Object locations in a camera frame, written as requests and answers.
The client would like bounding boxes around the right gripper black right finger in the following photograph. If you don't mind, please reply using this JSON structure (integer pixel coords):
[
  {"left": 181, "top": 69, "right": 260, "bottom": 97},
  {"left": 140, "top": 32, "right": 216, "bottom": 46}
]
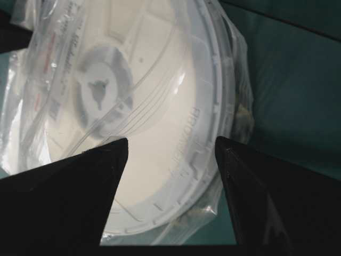
[{"left": 215, "top": 136, "right": 340, "bottom": 255}]

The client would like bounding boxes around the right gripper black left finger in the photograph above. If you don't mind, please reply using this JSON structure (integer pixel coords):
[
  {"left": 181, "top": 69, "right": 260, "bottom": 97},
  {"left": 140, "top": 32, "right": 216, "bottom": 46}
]
[{"left": 1, "top": 138, "right": 128, "bottom": 255}]

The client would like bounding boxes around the clear zip bag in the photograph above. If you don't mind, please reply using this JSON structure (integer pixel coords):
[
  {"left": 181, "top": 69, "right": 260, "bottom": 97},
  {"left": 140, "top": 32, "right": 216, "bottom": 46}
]
[{"left": 0, "top": 0, "right": 256, "bottom": 242}]

